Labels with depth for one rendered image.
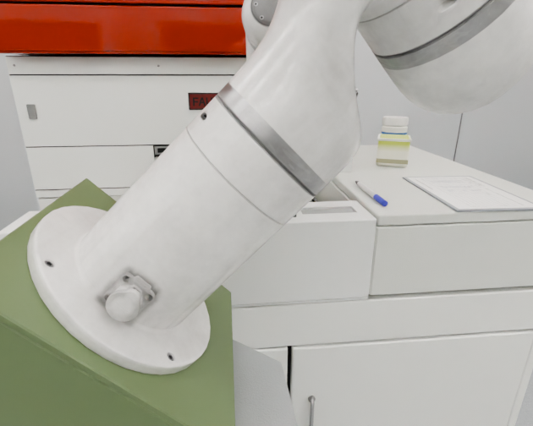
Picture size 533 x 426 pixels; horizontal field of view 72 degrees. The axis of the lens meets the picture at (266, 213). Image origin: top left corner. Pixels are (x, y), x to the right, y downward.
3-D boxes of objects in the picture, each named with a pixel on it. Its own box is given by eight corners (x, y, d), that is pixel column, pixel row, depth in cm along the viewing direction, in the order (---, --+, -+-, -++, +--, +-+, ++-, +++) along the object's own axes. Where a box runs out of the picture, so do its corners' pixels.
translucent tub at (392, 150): (376, 160, 94) (378, 133, 92) (406, 161, 92) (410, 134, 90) (374, 166, 88) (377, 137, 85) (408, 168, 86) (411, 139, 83)
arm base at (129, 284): (187, 421, 28) (370, 261, 25) (-34, 260, 24) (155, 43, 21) (212, 297, 46) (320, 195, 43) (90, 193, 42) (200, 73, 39)
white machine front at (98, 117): (40, 195, 114) (9, 56, 100) (299, 188, 122) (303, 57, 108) (35, 199, 111) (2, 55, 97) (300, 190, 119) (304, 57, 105)
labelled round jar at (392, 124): (375, 148, 110) (378, 116, 107) (398, 148, 111) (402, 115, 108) (385, 152, 104) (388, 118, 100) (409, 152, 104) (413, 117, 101)
